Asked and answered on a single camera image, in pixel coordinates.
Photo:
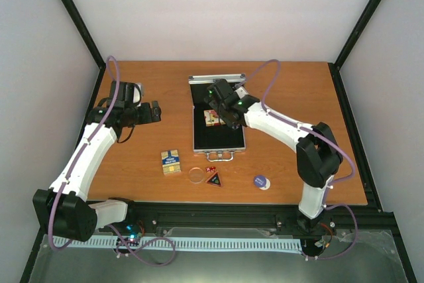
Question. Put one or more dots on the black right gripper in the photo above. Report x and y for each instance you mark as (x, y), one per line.
(210, 99)

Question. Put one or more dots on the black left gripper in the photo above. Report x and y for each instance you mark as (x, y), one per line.
(148, 116)

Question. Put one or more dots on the red yellow card deck box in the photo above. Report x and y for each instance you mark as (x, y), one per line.
(212, 118)

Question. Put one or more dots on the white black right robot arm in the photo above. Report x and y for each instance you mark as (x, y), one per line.
(317, 156)

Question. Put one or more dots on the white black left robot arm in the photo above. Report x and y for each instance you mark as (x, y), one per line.
(89, 153)

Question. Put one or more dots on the aluminium poker case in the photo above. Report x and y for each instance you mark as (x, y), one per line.
(217, 143)

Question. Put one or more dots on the blue gold card deck box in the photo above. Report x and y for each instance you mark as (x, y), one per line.
(170, 162)

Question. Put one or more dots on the red dice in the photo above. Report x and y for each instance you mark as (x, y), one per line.
(210, 169)

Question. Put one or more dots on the red black triangular chip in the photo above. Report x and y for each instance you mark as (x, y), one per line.
(214, 180)

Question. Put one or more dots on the clear round dealer button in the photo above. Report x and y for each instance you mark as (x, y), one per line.
(196, 175)

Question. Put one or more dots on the purple round blind button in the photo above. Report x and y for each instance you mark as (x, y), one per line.
(256, 178)

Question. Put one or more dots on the white round button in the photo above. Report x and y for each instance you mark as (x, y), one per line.
(267, 185)

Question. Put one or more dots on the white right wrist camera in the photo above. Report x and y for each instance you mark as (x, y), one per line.
(241, 92)

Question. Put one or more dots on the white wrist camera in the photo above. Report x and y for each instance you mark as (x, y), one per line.
(241, 92)
(138, 93)

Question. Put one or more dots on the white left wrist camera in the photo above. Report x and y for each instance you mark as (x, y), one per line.
(138, 93)

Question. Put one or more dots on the black aluminium frame rail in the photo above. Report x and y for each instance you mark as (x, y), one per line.
(281, 219)

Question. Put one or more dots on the light blue cable duct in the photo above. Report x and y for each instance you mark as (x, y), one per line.
(187, 244)

